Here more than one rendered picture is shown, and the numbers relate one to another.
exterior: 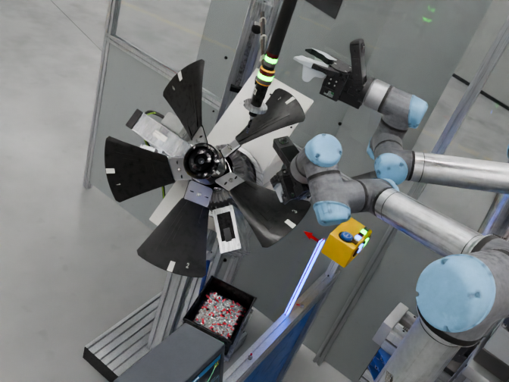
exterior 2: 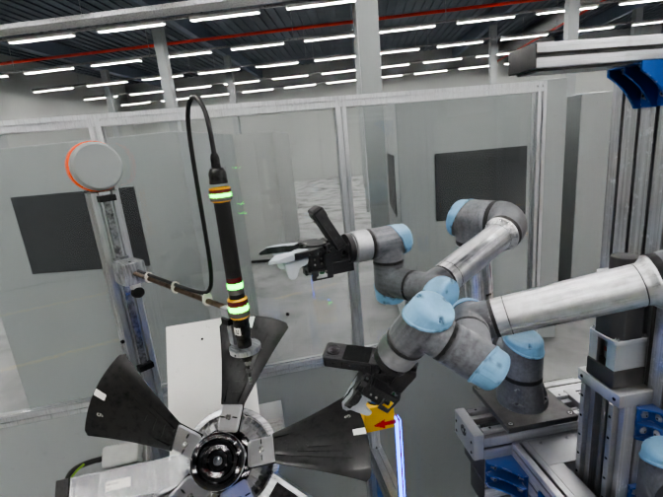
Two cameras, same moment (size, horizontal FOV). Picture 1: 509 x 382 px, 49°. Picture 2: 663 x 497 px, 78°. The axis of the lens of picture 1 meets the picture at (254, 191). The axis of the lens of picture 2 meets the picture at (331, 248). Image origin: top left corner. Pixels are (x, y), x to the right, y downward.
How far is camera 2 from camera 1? 0.79 m
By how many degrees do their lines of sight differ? 36
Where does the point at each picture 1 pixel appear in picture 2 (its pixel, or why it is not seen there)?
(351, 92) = (338, 258)
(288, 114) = (265, 332)
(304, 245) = not seen: hidden behind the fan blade
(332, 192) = (479, 344)
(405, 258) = not seen: hidden behind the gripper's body
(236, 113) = (182, 383)
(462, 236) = (628, 277)
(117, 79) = not seen: outside the picture
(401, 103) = (390, 236)
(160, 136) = (117, 483)
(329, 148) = (438, 304)
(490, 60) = (346, 193)
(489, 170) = (491, 238)
